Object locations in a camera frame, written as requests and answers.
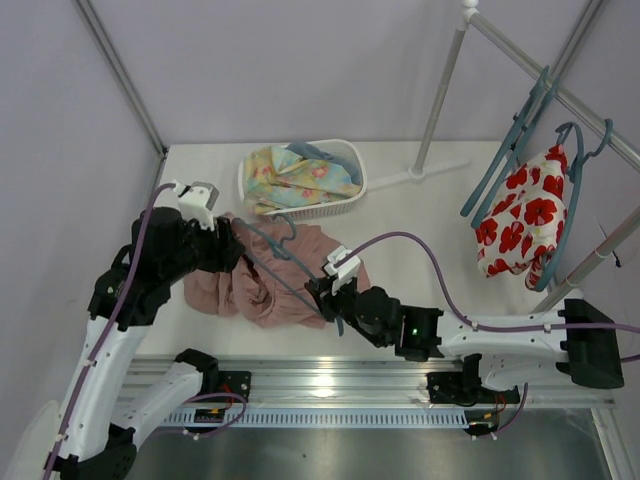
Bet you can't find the yellow floral garment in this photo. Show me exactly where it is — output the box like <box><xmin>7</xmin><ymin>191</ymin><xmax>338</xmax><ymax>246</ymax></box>
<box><xmin>240</xmin><ymin>146</ymin><xmax>364</xmax><ymax>215</ymax></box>

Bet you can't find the white slotted cable duct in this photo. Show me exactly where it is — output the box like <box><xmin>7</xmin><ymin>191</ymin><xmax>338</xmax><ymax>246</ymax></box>
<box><xmin>161</xmin><ymin>407</ymin><xmax>469</xmax><ymax>429</ymax></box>

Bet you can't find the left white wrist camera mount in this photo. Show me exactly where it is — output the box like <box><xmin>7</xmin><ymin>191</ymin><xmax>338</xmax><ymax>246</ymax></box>
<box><xmin>172</xmin><ymin>181</ymin><xmax>219</xmax><ymax>231</ymax></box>

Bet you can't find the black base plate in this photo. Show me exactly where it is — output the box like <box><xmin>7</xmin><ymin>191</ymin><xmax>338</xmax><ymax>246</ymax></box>
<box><xmin>215</xmin><ymin>370</ymin><xmax>252</xmax><ymax>400</ymax></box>
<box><xmin>426</xmin><ymin>372</ymin><xmax>521</xmax><ymax>407</ymax></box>

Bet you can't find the teal hanger with garment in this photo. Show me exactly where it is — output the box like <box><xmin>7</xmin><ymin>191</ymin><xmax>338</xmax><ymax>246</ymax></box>
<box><xmin>532</xmin><ymin>118</ymin><xmax>614</xmax><ymax>292</ymax></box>

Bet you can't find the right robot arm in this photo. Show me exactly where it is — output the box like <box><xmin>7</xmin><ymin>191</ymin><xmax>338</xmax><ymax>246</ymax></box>
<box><xmin>305</xmin><ymin>278</ymin><xmax>625</xmax><ymax>396</ymax></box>

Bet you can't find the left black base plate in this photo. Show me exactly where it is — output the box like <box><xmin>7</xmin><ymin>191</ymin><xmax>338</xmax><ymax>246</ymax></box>
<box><xmin>215</xmin><ymin>370</ymin><xmax>252</xmax><ymax>400</ymax></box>

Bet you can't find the pink skirt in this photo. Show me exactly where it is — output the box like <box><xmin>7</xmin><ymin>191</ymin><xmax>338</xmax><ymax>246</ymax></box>
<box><xmin>183</xmin><ymin>213</ymin><xmax>340</xmax><ymax>329</ymax></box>

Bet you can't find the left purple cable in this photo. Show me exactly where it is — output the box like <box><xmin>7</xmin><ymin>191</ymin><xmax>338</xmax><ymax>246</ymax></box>
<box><xmin>42</xmin><ymin>183</ymin><xmax>179</xmax><ymax>480</ymax></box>

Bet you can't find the red poppy floral garment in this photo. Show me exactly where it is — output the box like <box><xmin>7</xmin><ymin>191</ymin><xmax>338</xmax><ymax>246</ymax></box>
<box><xmin>475</xmin><ymin>145</ymin><xmax>568</xmax><ymax>290</ymax></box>

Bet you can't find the blue garment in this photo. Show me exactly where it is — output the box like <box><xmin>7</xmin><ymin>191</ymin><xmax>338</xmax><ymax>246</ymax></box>
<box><xmin>286</xmin><ymin>142</ymin><xmax>362</xmax><ymax>186</ymax></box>

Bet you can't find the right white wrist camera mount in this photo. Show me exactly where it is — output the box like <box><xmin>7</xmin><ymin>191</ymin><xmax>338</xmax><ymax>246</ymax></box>
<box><xmin>322</xmin><ymin>245</ymin><xmax>361</xmax><ymax>295</ymax></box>

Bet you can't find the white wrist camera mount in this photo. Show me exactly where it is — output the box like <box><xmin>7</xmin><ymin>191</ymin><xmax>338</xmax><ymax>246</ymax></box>
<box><xmin>172</xmin><ymin>181</ymin><xmax>219</xmax><ymax>231</ymax></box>
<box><xmin>322</xmin><ymin>245</ymin><xmax>361</xmax><ymax>295</ymax></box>

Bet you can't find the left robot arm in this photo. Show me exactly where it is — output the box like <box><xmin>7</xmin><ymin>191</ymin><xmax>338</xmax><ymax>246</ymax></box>
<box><xmin>42</xmin><ymin>207</ymin><xmax>247</xmax><ymax>479</ymax></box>

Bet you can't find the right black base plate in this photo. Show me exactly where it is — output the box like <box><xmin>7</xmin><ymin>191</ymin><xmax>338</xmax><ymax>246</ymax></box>
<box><xmin>426</xmin><ymin>372</ymin><xmax>521</xmax><ymax>407</ymax></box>

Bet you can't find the silver clothes rack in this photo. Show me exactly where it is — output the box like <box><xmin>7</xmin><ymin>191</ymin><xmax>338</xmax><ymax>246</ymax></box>
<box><xmin>367</xmin><ymin>0</ymin><xmax>640</xmax><ymax>314</ymax></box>

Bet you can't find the aluminium mounting rail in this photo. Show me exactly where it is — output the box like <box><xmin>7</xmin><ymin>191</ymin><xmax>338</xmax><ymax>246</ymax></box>
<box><xmin>118</xmin><ymin>355</ymin><xmax>615</xmax><ymax>409</ymax></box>

